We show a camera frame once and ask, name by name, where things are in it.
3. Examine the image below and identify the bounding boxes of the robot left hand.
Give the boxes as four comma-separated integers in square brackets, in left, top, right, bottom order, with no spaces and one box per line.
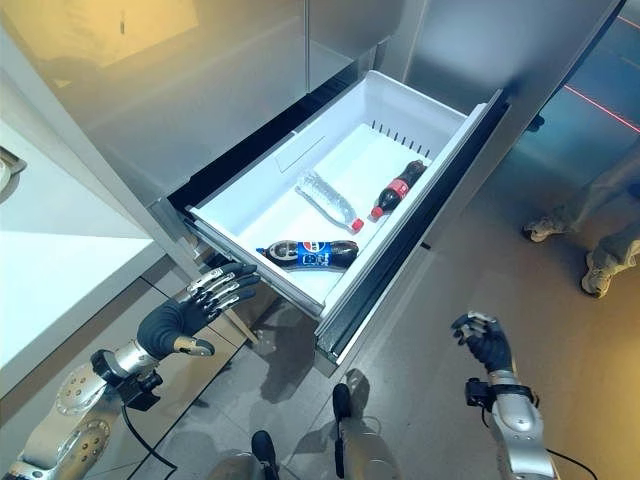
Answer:
[136,263,262,360]

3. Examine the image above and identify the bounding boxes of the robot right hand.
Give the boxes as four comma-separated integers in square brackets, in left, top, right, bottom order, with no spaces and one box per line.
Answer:
[450,311,515,374]

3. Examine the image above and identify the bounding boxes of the white refrigerator drawer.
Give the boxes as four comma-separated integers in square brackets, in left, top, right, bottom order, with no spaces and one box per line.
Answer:
[167,69,511,379]

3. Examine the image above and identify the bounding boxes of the silver refrigerator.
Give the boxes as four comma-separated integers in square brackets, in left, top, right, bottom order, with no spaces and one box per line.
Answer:
[0,0,629,321]

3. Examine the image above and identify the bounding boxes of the white counter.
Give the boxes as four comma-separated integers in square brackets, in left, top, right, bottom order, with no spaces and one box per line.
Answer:
[0,230,156,374]

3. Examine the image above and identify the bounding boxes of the cola bottle blue label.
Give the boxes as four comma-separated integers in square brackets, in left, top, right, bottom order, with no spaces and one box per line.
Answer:
[255,239,360,271]

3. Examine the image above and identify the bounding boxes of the person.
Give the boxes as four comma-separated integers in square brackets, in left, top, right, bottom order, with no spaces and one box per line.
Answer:
[522,149,640,300]

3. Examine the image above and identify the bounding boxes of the cola bottle red label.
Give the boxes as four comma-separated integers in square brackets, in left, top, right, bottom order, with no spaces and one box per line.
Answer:
[368,159,429,221]

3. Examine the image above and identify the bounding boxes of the robot silver legs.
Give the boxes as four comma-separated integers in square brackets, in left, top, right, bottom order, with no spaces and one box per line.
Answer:
[207,368,401,480]

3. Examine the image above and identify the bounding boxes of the clear water bottle red cap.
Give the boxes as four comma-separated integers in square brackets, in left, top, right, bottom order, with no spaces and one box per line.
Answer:
[293,169,365,235]

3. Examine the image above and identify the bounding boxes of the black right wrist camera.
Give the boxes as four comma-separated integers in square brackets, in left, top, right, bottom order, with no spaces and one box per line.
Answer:
[464,378,490,409]

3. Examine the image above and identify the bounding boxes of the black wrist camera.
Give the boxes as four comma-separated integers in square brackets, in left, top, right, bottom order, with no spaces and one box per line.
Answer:
[122,372,165,407]
[464,378,490,409]

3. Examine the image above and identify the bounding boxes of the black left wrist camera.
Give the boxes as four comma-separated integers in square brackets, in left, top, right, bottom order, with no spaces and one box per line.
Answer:
[122,372,165,407]

